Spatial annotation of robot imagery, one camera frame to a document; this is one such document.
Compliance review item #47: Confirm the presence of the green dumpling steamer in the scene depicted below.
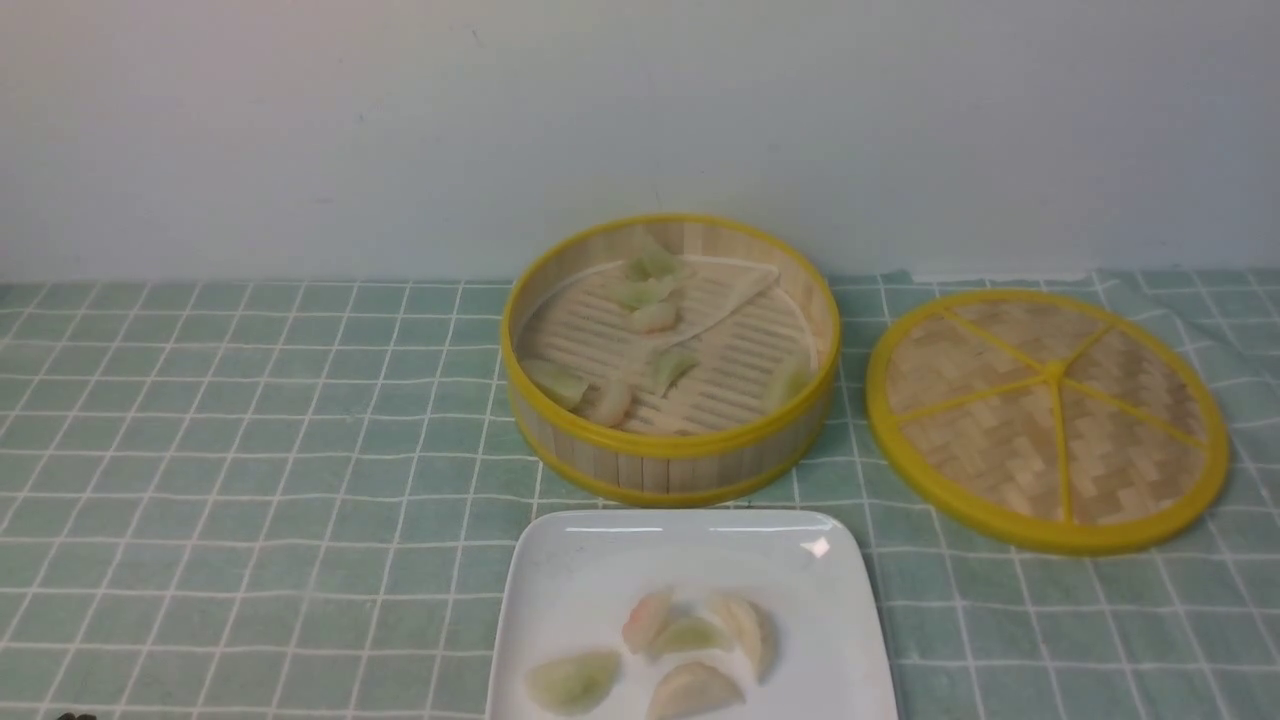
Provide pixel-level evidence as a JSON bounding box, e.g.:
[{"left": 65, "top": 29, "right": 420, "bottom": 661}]
[
  {"left": 649, "top": 346, "right": 700, "bottom": 398},
  {"left": 520, "top": 357, "right": 591, "bottom": 411},
  {"left": 623, "top": 240, "right": 686, "bottom": 282},
  {"left": 607, "top": 277, "right": 678, "bottom": 313}
]

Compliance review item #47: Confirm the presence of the green dumpling steamer front left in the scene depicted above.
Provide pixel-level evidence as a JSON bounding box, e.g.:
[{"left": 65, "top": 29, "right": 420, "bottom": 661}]
[{"left": 520, "top": 357, "right": 591, "bottom": 411}]

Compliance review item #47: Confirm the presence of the green checked tablecloth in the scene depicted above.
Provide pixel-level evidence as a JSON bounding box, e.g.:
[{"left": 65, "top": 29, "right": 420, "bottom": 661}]
[{"left": 1, "top": 268, "right": 1279, "bottom": 719}]

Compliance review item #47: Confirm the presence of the green dumpling steamer upper middle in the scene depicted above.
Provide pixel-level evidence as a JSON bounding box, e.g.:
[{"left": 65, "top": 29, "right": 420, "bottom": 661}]
[{"left": 607, "top": 277, "right": 678, "bottom": 313}]

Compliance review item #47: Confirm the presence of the beige dumpling on plate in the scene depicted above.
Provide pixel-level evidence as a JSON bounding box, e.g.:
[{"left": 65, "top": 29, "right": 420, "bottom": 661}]
[{"left": 645, "top": 661, "right": 745, "bottom": 719}]

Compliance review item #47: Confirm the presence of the pink white dumpling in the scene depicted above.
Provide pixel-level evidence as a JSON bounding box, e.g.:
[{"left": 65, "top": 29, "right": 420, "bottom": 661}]
[{"left": 621, "top": 588, "right": 675, "bottom": 655}]

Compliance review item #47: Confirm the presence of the green dumpling on plate left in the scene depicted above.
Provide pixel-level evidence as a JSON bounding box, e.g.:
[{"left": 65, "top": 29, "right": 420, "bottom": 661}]
[{"left": 524, "top": 650, "right": 622, "bottom": 717}]

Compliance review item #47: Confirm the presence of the yellow rimmed woven steamer lid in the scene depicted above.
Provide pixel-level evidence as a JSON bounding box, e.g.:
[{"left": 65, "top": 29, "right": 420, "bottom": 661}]
[{"left": 864, "top": 290, "right": 1230, "bottom": 556}]

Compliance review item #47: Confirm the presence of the small green dumpling on plate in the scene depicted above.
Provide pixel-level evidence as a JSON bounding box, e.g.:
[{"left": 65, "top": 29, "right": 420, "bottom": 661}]
[{"left": 646, "top": 615, "right": 733, "bottom": 660}]

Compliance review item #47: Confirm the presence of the green dumpling steamer top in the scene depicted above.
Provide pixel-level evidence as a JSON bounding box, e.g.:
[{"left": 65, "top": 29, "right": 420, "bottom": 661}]
[{"left": 623, "top": 240, "right": 686, "bottom": 282}]

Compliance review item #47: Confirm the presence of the white steamer liner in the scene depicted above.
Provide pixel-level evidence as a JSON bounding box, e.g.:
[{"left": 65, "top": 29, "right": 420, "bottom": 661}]
[{"left": 515, "top": 258, "right": 822, "bottom": 436}]

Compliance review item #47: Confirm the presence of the cream white dumpling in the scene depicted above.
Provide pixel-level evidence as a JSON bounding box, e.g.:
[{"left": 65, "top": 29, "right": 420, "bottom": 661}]
[{"left": 707, "top": 593, "right": 778, "bottom": 685}]

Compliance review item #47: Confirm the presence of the yellow rimmed bamboo steamer basket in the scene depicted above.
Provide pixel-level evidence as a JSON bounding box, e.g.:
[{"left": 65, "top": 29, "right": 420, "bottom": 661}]
[{"left": 500, "top": 214, "right": 841, "bottom": 509}]

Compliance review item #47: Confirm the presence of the pinkish dumpling steamer centre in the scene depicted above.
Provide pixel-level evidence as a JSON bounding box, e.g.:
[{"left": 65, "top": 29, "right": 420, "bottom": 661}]
[{"left": 627, "top": 301, "right": 678, "bottom": 334}]

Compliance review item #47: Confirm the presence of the pale pink dumpling steamer front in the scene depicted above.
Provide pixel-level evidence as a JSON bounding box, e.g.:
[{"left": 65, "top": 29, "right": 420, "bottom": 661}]
[{"left": 588, "top": 378, "right": 635, "bottom": 428}]

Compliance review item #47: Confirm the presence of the white square plate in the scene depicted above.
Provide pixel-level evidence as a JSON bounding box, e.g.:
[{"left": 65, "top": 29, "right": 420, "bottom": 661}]
[{"left": 486, "top": 509, "right": 900, "bottom": 719}]

